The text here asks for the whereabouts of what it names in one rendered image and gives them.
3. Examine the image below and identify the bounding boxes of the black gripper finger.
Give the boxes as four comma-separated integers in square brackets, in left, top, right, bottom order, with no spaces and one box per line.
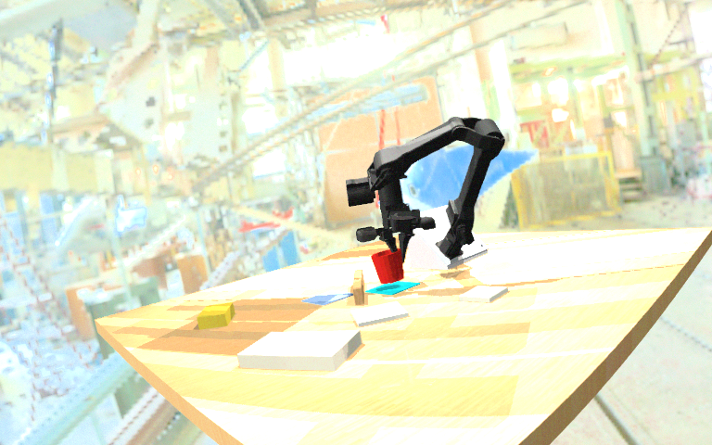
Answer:
[398,234,415,264]
[379,237,398,253]

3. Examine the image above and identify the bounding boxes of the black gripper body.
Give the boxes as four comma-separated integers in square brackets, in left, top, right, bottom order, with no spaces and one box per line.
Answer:
[356,198,436,243]

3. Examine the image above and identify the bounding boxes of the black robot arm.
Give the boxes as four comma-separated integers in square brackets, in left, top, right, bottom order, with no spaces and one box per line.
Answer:
[346,117,505,260]

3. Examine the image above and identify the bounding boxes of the red cup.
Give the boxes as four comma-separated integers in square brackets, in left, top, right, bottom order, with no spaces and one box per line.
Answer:
[371,248,404,284]

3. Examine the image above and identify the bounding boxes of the yellow rectangular block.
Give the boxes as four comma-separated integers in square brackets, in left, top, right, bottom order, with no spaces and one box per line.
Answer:
[197,302,235,330]

